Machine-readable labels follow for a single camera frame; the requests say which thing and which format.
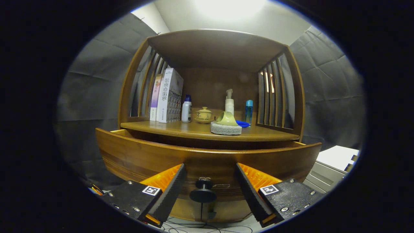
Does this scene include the black backdrop cloth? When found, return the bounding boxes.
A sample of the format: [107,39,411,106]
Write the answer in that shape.
[53,13,367,191]

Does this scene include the white storage unit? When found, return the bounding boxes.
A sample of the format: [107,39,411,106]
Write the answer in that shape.
[302,145,360,194]

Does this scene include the green scrub brush grey sponge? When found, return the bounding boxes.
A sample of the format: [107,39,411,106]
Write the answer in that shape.
[210,111,242,136]

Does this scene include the blue transparent bottle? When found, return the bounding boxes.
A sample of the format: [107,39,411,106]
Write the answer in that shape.
[245,100,253,125]

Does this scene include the white book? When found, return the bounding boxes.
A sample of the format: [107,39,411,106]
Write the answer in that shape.
[156,68,184,123]

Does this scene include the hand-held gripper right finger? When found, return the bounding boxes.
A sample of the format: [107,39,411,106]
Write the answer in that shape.
[235,163,325,228]

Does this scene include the black floor cables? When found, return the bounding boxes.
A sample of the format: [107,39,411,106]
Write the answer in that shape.
[160,217,254,233]

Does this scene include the white pump bottle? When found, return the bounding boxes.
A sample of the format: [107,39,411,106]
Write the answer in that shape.
[225,89,234,116]

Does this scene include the wooden cabinet door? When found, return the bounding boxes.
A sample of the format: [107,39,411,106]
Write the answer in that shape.
[170,201,203,222]
[202,200,253,223]

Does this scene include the white bottle with blue cap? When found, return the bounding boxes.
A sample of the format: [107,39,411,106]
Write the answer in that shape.
[181,94,192,123]

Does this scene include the wooden drawer with black knob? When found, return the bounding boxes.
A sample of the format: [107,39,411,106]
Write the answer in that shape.
[95,128,323,204]

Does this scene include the purple book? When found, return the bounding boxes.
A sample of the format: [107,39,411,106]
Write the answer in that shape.
[149,74,163,122]

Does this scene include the yellow lidded teacup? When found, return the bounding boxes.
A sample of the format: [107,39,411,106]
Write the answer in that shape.
[194,107,214,124]

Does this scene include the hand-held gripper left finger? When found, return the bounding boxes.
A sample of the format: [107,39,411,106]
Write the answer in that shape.
[92,163,187,228]

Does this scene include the wooden countertop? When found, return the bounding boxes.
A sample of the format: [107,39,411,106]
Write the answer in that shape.
[120,120,300,142]

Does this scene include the wooden cabinet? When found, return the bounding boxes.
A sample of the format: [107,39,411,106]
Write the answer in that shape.
[118,29,306,223]

